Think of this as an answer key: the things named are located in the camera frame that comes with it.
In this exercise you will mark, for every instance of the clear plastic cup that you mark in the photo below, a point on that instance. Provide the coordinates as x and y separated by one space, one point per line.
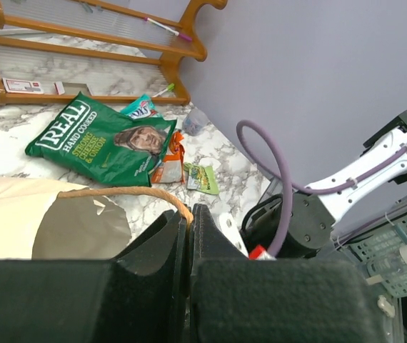
195 122

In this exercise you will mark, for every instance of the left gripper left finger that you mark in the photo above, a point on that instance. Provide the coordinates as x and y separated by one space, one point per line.
135 296

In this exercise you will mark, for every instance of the small green candy packet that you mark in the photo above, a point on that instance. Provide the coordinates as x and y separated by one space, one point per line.
201 179

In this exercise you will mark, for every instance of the teal candy bag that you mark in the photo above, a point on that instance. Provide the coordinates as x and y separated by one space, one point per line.
142 108

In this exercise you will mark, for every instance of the wooden shelf rack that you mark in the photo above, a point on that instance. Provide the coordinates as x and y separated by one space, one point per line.
109 47

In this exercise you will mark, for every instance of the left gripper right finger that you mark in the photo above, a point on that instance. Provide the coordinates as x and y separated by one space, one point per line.
234 299

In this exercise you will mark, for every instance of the orange snack bag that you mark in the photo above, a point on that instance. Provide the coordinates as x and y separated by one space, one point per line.
171 169

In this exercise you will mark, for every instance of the green crisps bag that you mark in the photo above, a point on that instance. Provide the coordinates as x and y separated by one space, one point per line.
94 140

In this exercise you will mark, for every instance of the pink tipped white pen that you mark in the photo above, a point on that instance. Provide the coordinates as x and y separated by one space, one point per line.
169 29

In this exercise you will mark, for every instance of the red white card box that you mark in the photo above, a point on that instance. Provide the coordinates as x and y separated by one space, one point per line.
17 86

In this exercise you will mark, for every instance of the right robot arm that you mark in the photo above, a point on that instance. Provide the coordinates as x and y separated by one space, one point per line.
298 222

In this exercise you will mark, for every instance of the green tipped white pen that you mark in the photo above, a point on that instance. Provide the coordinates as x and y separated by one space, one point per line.
169 88

